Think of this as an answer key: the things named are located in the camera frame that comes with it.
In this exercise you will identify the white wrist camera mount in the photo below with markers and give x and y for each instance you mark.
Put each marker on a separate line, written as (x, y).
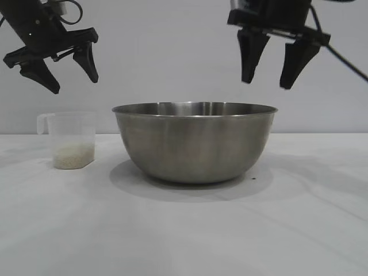
(61, 7)

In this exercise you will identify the translucent plastic measuring cup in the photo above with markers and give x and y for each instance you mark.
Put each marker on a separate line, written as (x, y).
(72, 129)

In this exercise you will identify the white rice grains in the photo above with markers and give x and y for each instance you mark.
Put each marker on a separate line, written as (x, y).
(73, 156)

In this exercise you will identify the stainless steel mixing bowl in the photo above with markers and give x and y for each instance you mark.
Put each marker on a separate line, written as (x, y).
(195, 143)

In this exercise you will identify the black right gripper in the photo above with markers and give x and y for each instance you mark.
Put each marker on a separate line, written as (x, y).
(270, 14)

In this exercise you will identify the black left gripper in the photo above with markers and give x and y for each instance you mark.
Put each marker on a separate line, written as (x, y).
(37, 31)

